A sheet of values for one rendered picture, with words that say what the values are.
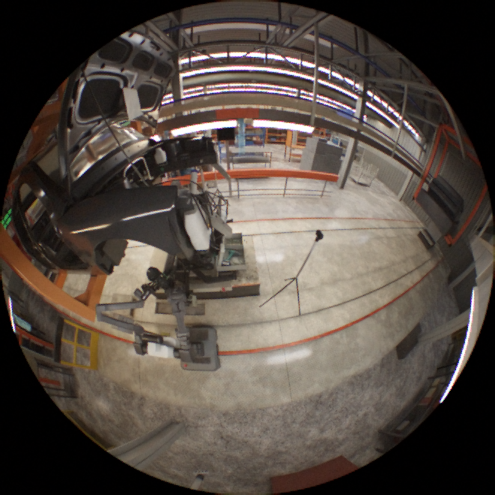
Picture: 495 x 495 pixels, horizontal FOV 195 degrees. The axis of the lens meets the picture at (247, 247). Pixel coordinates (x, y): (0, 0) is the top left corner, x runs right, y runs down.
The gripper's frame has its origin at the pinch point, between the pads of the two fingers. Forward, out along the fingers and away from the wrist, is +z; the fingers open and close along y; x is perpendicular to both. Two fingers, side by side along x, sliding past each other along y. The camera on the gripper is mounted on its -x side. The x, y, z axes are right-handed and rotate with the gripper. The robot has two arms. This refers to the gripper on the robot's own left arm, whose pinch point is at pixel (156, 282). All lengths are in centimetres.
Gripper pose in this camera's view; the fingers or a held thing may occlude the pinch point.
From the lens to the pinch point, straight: 134.1
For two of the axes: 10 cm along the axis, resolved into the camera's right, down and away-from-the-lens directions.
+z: 5.6, -7.1, 4.3
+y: 1.6, 6.0, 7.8
